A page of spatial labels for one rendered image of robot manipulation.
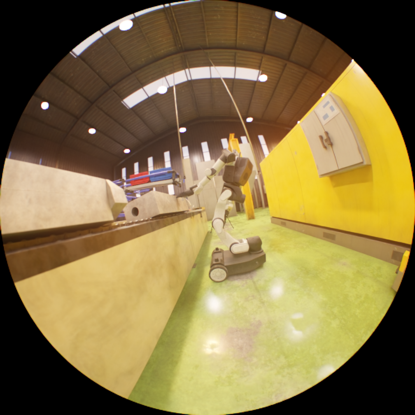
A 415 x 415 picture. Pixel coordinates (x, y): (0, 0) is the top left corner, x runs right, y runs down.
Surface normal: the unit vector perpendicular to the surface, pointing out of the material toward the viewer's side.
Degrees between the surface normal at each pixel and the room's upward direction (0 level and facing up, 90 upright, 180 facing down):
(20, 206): 80
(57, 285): 90
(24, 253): 90
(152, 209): 90
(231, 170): 86
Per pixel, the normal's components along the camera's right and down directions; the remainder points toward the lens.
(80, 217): 0.94, -0.34
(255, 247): -0.08, 0.01
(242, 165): -0.58, -0.14
